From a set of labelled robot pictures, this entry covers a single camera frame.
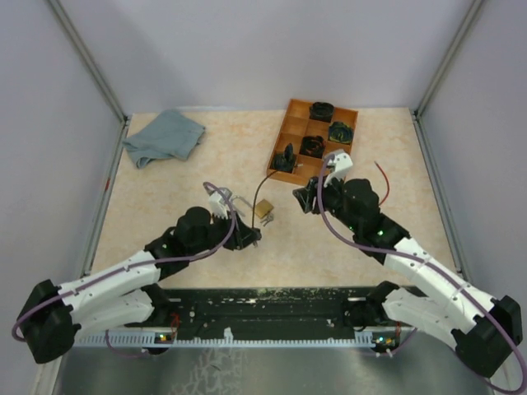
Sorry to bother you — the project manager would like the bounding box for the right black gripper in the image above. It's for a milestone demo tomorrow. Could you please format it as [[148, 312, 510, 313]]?
[[294, 170, 361, 233]]

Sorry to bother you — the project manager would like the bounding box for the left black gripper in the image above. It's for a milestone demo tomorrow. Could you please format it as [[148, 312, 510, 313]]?
[[189, 207, 261, 257]]

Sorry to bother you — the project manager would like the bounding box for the brass padlock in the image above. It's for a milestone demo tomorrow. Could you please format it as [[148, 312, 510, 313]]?
[[231, 195, 274, 219]]

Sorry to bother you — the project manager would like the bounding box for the black cable lock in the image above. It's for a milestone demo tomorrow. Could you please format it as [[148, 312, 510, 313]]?
[[250, 166, 300, 230]]

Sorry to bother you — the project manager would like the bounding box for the red cable lock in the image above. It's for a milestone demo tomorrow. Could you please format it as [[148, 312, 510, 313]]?
[[374, 161, 391, 206]]

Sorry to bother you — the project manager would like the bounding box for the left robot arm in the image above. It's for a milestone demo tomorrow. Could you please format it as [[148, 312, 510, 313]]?
[[12, 207, 261, 365]]

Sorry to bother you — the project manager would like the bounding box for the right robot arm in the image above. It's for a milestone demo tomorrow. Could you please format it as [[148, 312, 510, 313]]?
[[292, 178, 523, 379]]

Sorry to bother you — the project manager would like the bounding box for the wooden compartment tray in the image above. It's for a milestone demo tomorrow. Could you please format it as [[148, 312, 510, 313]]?
[[267, 99, 359, 185]]

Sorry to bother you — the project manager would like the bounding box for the blue folded cloth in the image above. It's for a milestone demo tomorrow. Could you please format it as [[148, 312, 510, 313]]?
[[123, 109, 206, 169]]

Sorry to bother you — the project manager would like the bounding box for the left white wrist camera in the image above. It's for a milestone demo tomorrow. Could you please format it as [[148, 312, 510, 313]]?
[[206, 187, 232, 220]]

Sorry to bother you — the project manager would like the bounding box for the dark crumpled strap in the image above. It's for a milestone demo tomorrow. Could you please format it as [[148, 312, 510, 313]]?
[[271, 142, 298, 173]]

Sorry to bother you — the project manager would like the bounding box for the black red coiled strap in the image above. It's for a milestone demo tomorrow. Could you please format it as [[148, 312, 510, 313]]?
[[300, 135, 327, 158]]

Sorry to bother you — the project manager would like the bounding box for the green yellow coiled strap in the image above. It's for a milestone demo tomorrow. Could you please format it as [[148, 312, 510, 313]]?
[[328, 120, 355, 145]]

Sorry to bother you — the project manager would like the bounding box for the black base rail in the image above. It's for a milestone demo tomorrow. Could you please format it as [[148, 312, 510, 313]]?
[[123, 286, 392, 330]]

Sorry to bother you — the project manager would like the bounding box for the white toothed cable duct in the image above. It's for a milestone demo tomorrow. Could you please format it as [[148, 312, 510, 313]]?
[[74, 323, 396, 348]]

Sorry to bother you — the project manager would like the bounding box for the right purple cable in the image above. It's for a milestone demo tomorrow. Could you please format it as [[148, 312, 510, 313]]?
[[319, 154, 527, 394]]

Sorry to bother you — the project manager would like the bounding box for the purple cable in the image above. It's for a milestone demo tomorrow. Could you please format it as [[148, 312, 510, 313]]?
[[319, 154, 527, 394], [11, 181, 238, 359]]

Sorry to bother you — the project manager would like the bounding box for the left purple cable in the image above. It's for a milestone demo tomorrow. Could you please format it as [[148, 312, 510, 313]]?
[[11, 181, 238, 359]]

